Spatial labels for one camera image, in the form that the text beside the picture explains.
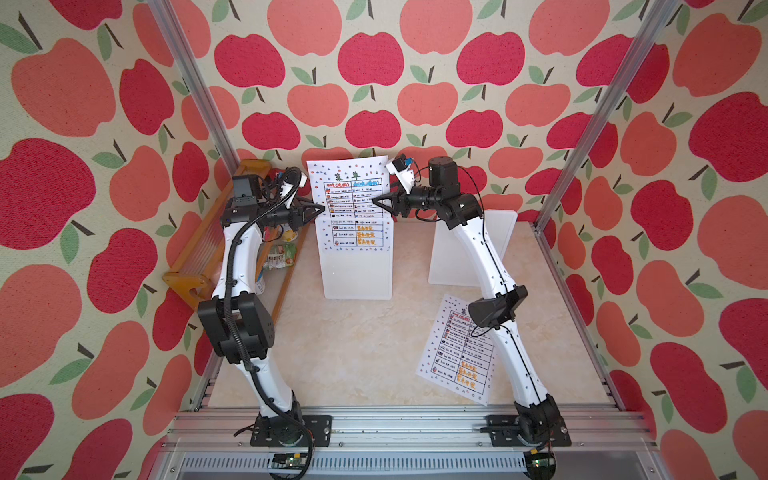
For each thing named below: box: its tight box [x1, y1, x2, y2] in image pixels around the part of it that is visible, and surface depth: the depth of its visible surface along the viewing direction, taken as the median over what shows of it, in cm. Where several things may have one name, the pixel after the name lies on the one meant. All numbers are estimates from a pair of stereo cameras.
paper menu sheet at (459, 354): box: [416, 294, 497, 406], surface depth 88 cm
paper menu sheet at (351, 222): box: [306, 155, 394, 254], surface depth 80 cm
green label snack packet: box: [265, 243, 297, 270], surface depth 109 cm
